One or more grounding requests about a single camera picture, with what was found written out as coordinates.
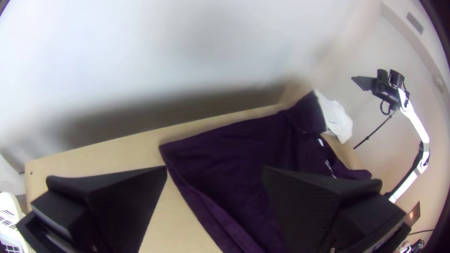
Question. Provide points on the dark t-shirt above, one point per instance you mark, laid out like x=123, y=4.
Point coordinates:
x=239, y=165

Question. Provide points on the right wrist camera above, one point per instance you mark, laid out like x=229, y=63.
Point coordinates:
x=382, y=75

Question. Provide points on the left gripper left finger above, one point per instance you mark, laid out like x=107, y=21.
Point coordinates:
x=112, y=207

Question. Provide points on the pile of white clothes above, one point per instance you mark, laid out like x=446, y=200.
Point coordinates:
x=335, y=117

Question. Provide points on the white laundry basket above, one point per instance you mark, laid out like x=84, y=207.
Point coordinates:
x=8, y=218

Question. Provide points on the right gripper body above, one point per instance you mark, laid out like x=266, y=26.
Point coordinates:
x=386, y=93

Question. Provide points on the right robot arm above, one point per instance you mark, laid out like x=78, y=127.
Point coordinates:
x=416, y=123

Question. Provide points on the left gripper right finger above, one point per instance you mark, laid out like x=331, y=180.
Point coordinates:
x=323, y=214

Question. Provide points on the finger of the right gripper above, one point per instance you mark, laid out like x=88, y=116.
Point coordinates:
x=365, y=83

